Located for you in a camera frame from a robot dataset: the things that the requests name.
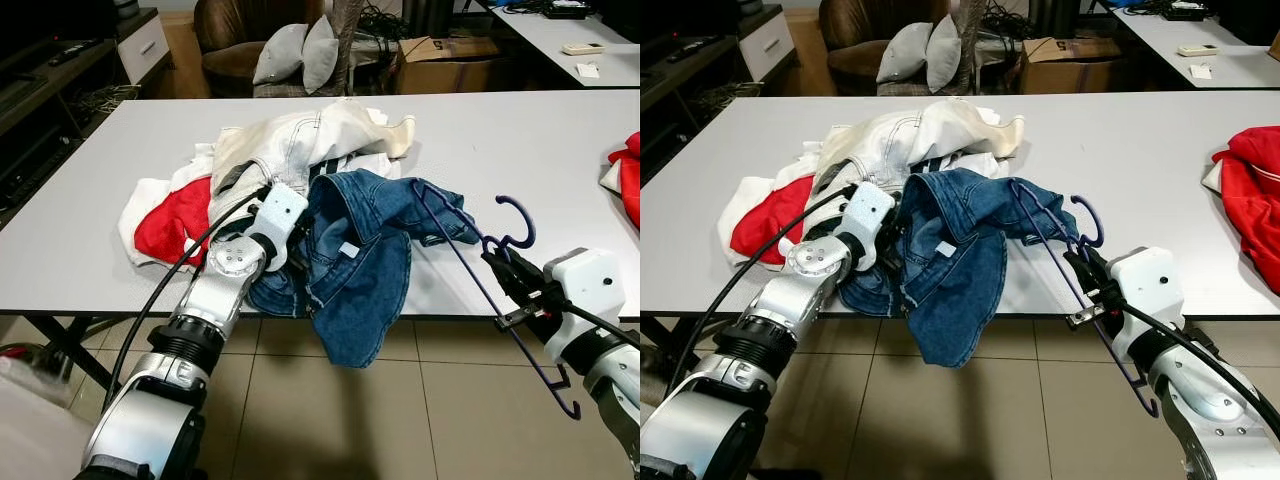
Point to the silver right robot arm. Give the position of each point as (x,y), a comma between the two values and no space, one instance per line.
(615,380)
(1210,400)

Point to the white remote control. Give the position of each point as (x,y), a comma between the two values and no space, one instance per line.
(1199,50)
(583,49)

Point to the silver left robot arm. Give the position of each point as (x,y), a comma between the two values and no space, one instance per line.
(700,430)
(150,420)

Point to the black television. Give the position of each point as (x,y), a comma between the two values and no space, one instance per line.
(680,18)
(50,20)

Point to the black media stand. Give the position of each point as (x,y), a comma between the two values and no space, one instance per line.
(680,110)
(40,130)

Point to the white black-striped garment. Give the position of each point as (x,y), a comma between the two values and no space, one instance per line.
(365,165)
(975,165)

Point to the black desk device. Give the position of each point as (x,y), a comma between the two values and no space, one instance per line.
(1185,10)
(565,10)

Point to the open cardboard box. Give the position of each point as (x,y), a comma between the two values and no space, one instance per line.
(1075,75)
(450,75)

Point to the white drawer cabinet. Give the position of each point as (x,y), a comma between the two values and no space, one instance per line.
(768,45)
(145,50)

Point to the black remote control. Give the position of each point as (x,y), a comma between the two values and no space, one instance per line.
(690,50)
(72,55)

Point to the brown armchair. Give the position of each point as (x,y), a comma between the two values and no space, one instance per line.
(225,30)
(850,30)

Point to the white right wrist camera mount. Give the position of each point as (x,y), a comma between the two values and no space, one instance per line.
(590,285)
(1150,285)

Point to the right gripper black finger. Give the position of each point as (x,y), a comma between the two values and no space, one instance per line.
(513,262)
(1080,273)
(502,276)
(1091,261)

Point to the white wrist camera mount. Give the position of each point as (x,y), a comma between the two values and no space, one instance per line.
(1150,285)
(868,212)
(590,285)
(280,210)

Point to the blue denim jeans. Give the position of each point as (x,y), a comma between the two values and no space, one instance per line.
(960,290)
(360,290)

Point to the red garment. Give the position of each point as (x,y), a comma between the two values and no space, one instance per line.
(1250,190)
(628,180)
(175,225)
(770,225)

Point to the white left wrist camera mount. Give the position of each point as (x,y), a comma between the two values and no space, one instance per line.
(868,212)
(280,210)

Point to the blue flat item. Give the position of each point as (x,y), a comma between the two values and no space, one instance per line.
(520,4)
(1135,4)

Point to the white jeans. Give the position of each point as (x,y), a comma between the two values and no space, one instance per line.
(900,135)
(300,135)

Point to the grey pillow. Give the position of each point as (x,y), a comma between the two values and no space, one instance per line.
(905,55)
(320,55)
(280,55)
(943,55)

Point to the black table frame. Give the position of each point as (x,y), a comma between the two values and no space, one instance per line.
(65,352)
(660,328)

